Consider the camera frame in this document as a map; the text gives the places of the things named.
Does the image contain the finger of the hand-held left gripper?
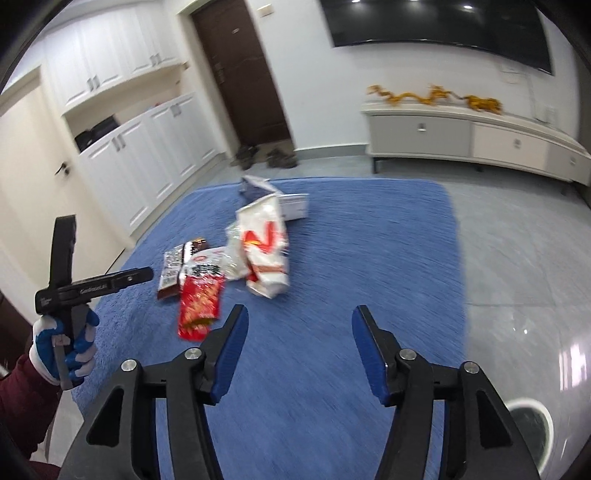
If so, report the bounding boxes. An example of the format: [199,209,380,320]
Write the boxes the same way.
[111,267,154,291]

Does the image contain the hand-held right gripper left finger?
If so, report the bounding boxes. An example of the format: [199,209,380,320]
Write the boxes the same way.
[60,304,250,480]

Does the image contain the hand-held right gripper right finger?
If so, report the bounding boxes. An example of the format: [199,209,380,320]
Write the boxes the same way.
[352,305,542,480]

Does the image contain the dark brown wrapper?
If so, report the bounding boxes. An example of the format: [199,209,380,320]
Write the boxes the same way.
[157,239,208,302]

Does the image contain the red snack packet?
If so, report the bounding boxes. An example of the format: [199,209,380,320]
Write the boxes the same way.
[178,246,228,341]

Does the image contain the clear plastic wrapper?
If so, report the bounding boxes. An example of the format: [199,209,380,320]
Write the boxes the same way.
[225,220,252,281]

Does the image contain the white paper bag red print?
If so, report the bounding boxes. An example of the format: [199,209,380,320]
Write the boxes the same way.
[235,194,291,298]

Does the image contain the blue packet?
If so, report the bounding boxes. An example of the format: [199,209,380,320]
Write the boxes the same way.
[239,174,282,201]

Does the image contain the small white box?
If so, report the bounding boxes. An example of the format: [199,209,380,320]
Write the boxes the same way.
[277,193,309,221]

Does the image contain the white trash bin black liner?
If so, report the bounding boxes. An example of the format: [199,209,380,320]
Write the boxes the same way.
[505,398,555,476]

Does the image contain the person's left forearm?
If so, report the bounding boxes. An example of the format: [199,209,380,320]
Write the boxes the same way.
[0,355,63,480]

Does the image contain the person's left hand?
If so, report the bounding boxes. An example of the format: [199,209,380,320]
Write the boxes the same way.
[28,308,100,387]

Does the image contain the blue fleece blanket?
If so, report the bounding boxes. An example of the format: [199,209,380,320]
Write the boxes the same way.
[71,179,468,480]

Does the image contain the white interior door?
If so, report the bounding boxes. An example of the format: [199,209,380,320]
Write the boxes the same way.
[0,67,134,296]

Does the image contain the white base cabinet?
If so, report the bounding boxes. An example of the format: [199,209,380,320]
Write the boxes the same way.
[76,91,220,236]

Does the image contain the black box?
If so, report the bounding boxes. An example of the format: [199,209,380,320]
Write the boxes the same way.
[92,116,120,139]
[75,129,100,152]

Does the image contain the pair of brown shoes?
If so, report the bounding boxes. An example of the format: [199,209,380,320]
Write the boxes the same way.
[229,144,259,168]
[265,148,298,169]

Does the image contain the brown entrance door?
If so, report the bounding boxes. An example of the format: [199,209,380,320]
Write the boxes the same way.
[190,0,293,151]

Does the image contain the white television cabinet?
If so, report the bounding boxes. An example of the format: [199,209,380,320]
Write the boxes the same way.
[361,100,591,186]

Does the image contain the golden dragon figurine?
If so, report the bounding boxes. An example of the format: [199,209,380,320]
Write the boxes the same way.
[366,84,464,108]

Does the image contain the golden tiger figurine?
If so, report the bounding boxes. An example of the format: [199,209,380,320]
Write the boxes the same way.
[464,95,504,115]

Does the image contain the white wall cabinet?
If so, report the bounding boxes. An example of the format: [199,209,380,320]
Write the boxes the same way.
[39,0,188,112]

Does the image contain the black wall television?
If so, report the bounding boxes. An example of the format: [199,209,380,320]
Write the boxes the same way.
[320,0,554,75]

